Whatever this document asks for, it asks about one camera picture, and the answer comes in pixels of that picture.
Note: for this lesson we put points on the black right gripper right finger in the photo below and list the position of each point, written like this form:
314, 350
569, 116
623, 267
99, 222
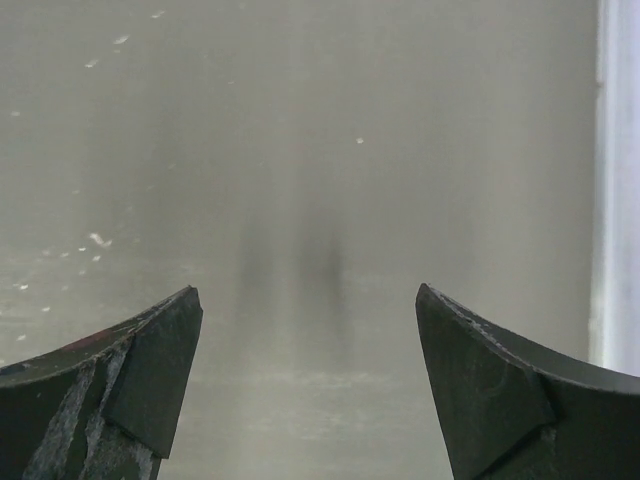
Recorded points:
510, 408

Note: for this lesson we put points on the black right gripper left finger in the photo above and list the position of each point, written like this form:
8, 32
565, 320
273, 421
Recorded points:
105, 406

